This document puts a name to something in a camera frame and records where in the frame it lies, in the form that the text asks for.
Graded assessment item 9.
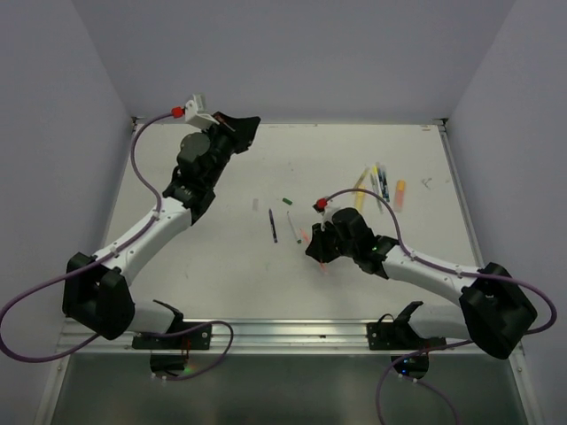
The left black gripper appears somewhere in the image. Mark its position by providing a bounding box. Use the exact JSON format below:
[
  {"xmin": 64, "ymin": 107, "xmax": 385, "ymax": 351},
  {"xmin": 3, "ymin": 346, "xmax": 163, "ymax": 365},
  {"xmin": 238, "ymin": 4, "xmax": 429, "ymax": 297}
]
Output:
[{"xmin": 201, "ymin": 111, "xmax": 259, "ymax": 187}]

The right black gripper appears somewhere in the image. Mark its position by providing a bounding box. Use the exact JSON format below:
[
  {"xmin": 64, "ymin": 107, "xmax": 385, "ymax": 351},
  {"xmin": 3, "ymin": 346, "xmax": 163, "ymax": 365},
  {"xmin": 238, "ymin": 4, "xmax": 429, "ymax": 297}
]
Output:
[{"xmin": 306, "ymin": 217, "xmax": 357, "ymax": 262}]

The orange thin highlighter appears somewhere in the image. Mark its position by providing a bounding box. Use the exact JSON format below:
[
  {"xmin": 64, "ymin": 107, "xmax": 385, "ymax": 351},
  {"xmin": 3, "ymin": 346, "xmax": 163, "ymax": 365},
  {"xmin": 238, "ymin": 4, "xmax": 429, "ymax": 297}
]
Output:
[{"xmin": 299, "ymin": 228, "xmax": 328, "ymax": 275}]

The green marker pen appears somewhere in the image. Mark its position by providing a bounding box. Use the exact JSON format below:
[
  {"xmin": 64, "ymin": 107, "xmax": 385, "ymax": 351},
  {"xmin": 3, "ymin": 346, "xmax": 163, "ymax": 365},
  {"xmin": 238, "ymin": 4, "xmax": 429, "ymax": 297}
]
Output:
[{"xmin": 286, "ymin": 211, "xmax": 302, "ymax": 244}]

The purple gel pen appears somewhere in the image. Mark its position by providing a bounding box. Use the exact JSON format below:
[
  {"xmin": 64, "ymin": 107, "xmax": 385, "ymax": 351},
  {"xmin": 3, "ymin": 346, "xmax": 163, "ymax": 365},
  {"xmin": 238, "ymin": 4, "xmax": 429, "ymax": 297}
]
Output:
[{"xmin": 268, "ymin": 208, "xmax": 278, "ymax": 243}]

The yellow thin highlighter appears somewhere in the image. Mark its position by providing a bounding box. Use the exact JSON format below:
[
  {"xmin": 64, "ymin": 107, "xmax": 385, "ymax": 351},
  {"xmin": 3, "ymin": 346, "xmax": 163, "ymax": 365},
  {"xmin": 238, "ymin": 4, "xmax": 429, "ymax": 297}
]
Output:
[{"xmin": 353, "ymin": 166, "xmax": 369, "ymax": 189}]

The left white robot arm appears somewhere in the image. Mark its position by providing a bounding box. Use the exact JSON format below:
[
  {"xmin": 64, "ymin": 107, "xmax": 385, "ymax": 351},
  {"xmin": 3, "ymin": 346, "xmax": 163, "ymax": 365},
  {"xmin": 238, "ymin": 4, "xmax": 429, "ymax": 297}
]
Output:
[{"xmin": 62, "ymin": 112, "xmax": 261, "ymax": 348}]

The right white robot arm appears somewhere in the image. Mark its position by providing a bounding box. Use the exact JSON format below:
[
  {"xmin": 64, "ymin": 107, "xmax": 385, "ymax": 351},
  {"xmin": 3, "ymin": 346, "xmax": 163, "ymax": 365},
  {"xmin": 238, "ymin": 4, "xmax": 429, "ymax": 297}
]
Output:
[{"xmin": 306, "ymin": 207, "xmax": 537, "ymax": 359}]

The green clear pen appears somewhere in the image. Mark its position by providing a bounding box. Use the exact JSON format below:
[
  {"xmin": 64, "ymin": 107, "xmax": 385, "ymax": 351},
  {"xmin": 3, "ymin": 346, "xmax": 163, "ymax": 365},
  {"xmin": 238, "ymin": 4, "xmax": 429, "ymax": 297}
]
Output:
[{"xmin": 369, "ymin": 172, "xmax": 384, "ymax": 214}]

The blue green pen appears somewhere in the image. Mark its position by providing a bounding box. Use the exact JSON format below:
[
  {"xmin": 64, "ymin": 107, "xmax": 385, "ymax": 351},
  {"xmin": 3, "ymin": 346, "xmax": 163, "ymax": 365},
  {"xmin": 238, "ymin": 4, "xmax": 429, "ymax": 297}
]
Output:
[{"xmin": 377, "ymin": 164, "xmax": 390, "ymax": 202}]

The yellow thick highlighter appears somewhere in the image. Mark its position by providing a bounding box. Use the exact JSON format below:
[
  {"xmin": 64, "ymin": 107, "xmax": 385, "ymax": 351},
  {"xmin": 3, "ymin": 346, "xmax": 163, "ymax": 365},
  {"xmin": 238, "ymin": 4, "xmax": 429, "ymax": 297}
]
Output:
[{"xmin": 353, "ymin": 190, "xmax": 366, "ymax": 213}]

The orange thick highlighter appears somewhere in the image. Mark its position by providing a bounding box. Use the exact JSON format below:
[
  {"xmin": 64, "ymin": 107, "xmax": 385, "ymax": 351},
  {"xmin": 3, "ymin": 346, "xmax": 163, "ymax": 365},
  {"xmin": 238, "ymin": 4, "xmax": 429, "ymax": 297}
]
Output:
[{"xmin": 393, "ymin": 180, "xmax": 407, "ymax": 213}]

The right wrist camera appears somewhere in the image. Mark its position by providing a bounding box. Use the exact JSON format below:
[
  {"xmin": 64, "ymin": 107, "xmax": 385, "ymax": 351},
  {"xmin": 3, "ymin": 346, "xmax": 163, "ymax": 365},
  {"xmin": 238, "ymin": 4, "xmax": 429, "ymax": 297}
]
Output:
[{"xmin": 313, "ymin": 197, "xmax": 341, "ymax": 231}]

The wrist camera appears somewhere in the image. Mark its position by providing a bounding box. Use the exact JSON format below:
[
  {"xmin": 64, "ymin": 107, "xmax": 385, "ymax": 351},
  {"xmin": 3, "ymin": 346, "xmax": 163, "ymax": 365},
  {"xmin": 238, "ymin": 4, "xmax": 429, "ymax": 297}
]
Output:
[
  {"xmin": 313, "ymin": 197, "xmax": 341, "ymax": 231},
  {"xmin": 184, "ymin": 93, "xmax": 218, "ymax": 130}
]

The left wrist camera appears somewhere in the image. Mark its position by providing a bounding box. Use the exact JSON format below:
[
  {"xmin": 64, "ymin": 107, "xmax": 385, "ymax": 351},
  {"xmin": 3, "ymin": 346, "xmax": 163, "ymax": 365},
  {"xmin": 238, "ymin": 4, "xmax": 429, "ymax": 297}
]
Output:
[{"xmin": 184, "ymin": 93, "xmax": 218, "ymax": 130}]

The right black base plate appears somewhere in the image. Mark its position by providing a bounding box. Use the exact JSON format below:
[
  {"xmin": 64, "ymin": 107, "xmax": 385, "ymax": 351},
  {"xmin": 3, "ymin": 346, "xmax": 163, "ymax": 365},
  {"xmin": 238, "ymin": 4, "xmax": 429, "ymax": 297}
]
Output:
[{"xmin": 366, "ymin": 321, "xmax": 447, "ymax": 351}]

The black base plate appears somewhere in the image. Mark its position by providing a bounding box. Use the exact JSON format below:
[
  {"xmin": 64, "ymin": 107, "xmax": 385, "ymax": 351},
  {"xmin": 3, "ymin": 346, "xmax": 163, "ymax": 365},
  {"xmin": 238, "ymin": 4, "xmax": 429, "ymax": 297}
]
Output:
[
  {"xmin": 132, "ymin": 321, "xmax": 213, "ymax": 352},
  {"xmin": 366, "ymin": 321, "xmax": 447, "ymax": 351}
]

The aluminium rail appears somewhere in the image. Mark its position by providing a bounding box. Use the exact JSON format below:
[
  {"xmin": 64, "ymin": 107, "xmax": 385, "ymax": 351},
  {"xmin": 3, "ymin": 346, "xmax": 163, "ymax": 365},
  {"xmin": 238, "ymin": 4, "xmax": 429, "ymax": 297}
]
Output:
[{"xmin": 56, "ymin": 319, "xmax": 486, "ymax": 355}]

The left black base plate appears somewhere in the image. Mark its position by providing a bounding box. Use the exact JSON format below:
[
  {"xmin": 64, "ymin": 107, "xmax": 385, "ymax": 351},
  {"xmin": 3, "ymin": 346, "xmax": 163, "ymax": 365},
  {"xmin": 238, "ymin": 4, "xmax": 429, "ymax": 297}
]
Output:
[{"xmin": 132, "ymin": 321, "xmax": 213, "ymax": 352}]

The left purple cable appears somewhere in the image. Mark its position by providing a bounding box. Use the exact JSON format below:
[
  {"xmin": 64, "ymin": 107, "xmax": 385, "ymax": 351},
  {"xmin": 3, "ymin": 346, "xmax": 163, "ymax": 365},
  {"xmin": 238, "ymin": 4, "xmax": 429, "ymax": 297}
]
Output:
[{"xmin": 0, "ymin": 105, "xmax": 235, "ymax": 382}]

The purple cable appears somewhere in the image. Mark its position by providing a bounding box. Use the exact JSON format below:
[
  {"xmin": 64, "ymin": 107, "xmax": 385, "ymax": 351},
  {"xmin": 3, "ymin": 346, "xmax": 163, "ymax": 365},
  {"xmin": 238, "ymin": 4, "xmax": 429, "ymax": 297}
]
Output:
[
  {"xmin": 325, "ymin": 189, "xmax": 557, "ymax": 425},
  {"xmin": 0, "ymin": 105, "xmax": 235, "ymax": 382}
]

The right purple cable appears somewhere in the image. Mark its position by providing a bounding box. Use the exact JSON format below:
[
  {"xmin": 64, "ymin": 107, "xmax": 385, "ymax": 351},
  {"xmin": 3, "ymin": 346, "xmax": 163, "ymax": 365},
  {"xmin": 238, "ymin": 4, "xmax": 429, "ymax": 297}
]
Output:
[{"xmin": 325, "ymin": 189, "xmax": 557, "ymax": 425}]

